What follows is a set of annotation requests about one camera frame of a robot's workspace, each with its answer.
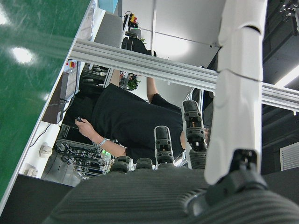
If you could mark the black backdrop board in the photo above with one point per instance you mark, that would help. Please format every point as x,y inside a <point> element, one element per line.
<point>35,200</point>

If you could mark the light blue partition panel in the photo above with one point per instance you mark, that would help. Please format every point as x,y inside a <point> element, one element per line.
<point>108,5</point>

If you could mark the dark computer monitor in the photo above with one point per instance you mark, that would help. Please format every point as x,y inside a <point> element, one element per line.
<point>56,112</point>

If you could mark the red emergency stop button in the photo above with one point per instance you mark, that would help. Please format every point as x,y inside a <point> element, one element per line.
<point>72,63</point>

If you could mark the green potted plant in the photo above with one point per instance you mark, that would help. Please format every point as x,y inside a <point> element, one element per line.
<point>133,83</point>

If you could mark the red yellow signal tower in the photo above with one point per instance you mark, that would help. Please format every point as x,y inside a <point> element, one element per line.
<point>132,19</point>

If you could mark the white wall socket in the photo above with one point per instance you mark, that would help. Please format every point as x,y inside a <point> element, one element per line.
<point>32,172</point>

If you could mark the grey partition panel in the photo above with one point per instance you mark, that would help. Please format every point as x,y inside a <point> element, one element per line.
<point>108,30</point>

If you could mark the person in black shirt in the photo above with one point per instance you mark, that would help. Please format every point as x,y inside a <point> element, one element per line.
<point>130,116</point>

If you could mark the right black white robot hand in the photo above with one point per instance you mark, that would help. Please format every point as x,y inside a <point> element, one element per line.
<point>144,198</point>

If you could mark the white round wall device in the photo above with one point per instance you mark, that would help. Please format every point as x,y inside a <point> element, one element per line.
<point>45,151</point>

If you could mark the grey wristband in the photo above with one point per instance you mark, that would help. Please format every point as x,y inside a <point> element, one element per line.
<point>103,142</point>

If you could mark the small black mouse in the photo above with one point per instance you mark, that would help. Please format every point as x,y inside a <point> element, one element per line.
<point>79,119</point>

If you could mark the white wall vent grille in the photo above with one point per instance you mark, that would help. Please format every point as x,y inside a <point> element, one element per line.
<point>289,156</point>

